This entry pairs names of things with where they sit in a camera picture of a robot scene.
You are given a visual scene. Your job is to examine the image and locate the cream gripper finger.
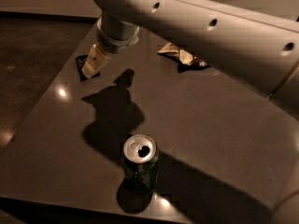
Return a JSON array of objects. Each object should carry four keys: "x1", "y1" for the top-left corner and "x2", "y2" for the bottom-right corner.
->
[{"x1": 81, "y1": 44, "x2": 109, "y2": 78}]

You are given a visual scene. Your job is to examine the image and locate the black rxbar chocolate wrapper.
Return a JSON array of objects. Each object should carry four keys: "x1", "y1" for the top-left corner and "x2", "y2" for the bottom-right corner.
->
[{"x1": 75, "y1": 55, "x2": 100, "y2": 81}]

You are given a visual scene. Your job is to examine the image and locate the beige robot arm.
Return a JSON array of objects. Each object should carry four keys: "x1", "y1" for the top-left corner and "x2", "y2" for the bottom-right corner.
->
[{"x1": 93, "y1": 0, "x2": 299, "y2": 118}]

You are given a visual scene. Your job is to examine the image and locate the green soda can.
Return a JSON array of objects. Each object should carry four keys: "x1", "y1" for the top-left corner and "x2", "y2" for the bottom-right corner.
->
[{"x1": 121, "y1": 134, "x2": 159, "y2": 193}]

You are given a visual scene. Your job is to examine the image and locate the brown chip bag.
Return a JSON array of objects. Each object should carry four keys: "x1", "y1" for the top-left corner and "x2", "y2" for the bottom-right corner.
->
[{"x1": 157, "y1": 42, "x2": 209, "y2": 68}]

